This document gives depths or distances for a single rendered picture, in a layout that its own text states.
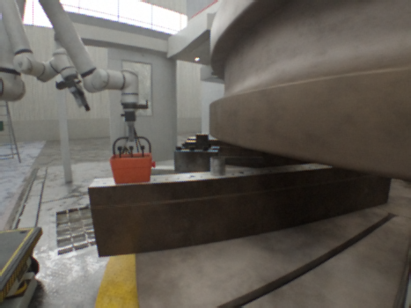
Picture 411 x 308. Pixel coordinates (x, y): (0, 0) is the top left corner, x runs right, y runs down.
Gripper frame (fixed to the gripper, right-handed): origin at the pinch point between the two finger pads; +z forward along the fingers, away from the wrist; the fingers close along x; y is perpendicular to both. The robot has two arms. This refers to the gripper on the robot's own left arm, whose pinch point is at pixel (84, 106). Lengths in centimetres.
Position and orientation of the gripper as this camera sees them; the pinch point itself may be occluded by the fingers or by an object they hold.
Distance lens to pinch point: 127.9
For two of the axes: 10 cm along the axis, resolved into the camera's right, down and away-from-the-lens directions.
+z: 4.2, 9.0, 1.5
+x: -2.5, -0.4, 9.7
